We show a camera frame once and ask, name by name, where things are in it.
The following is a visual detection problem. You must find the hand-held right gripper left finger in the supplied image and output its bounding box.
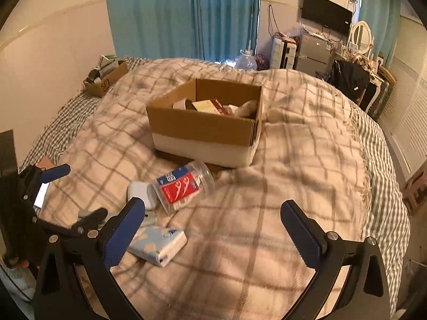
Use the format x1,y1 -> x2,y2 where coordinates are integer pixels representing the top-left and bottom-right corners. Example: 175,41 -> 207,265
34,197 -> 146,320

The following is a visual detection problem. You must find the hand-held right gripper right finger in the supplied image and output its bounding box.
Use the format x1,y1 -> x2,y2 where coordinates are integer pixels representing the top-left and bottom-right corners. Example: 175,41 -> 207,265
280,200 -> 392,320

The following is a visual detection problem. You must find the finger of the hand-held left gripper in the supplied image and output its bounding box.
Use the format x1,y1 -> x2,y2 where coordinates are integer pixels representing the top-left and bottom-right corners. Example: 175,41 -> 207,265
18,164 -> 71,209
33,208 -> 108,242

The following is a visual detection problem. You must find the clear plastic jar red label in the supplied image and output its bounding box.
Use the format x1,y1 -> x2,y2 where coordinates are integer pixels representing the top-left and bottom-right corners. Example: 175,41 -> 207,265
128,160 -> 216,215

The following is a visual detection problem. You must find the cardboard box white band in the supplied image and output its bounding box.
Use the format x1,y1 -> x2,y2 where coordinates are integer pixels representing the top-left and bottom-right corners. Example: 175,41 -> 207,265
146,78 -> 263,168

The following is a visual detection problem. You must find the blue patterned tissue pack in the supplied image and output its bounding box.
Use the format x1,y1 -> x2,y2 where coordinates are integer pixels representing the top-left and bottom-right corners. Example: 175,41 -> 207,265
127,225 -> 188,267

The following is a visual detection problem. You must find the beige plaid blanket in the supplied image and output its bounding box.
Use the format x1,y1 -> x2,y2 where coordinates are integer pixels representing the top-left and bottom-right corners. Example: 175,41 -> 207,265
39,58 -> 372,320

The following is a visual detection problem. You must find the grey checkered bedsheet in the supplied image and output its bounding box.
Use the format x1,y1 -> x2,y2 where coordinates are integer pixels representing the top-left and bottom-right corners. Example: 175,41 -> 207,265
18,57 -> 411,317

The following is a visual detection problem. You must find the small brown cardboard box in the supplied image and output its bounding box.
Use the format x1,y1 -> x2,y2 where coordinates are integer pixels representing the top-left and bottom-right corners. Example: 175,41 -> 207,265
83,61 -> 129,98

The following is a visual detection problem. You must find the green white box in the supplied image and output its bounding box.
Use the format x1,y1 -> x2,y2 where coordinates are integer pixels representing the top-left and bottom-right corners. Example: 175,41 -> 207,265
98,54 -> 119,69

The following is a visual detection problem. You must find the white cloth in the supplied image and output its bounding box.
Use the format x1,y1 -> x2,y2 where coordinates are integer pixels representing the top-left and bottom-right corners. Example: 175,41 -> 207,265
228,99 -> 261,119

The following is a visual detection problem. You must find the pale yellow small box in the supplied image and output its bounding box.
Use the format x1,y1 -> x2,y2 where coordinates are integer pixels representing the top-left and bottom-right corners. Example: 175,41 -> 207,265
193,100 -> 217,113

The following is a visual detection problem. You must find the white vanity table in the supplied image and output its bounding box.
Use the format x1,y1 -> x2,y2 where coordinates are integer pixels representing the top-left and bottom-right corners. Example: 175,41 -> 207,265
335,51 -> 386,114

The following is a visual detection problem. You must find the white suitcase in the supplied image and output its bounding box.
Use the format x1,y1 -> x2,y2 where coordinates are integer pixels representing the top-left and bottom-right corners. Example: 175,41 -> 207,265
270,37 -> 297,70

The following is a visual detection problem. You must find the clear water jug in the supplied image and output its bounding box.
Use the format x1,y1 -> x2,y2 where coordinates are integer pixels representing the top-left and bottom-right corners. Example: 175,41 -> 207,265
235,49 -> 257,71

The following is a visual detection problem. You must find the grey mini fridge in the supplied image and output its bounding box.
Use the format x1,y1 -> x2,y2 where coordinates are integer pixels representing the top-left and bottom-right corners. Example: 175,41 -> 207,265
296,33 -> 336,75

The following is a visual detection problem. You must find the blue curtain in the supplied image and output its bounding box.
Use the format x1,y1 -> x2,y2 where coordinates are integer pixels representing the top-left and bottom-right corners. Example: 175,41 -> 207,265
358,0 -> 402,67
103,0 -> 261,62

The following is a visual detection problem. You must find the white oval vanity mirror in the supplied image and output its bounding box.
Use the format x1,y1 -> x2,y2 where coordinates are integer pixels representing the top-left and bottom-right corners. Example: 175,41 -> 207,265
348,21 -> 375,55

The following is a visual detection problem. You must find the black wall television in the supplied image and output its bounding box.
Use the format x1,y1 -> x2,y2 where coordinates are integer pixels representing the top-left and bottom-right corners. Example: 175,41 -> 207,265
301,0 -> 353,35

